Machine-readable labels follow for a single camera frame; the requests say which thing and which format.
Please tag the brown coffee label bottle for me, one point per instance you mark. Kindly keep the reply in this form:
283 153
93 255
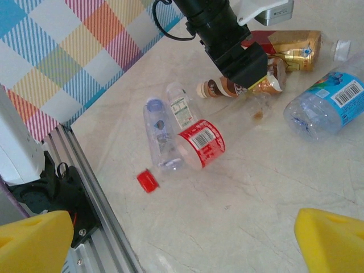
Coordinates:
219 86

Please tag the large clear bottle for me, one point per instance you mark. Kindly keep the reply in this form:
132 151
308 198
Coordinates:
162 136

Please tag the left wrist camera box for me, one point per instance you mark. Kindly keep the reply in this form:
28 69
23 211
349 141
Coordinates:
273 12

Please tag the clear bottle green white label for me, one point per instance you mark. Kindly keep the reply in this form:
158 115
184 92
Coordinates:
182 111

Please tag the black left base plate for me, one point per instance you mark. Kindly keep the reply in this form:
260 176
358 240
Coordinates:
84 204

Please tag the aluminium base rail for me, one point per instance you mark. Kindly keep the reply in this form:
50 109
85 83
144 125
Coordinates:
108 227

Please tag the blue capped water bottle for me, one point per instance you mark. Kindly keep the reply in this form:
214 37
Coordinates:
327 99

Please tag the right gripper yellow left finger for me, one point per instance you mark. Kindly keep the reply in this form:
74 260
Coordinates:
31 247

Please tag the red cola label bottle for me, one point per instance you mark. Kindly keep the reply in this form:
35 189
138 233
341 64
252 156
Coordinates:
204 139

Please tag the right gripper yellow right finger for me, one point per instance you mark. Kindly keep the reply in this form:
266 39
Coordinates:
332 247

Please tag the small brown cap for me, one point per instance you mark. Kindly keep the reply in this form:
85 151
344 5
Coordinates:
257 115

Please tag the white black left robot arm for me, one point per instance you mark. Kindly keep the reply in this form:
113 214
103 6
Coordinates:
20 136

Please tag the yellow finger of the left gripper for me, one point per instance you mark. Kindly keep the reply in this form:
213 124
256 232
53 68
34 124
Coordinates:
230 65
256 65

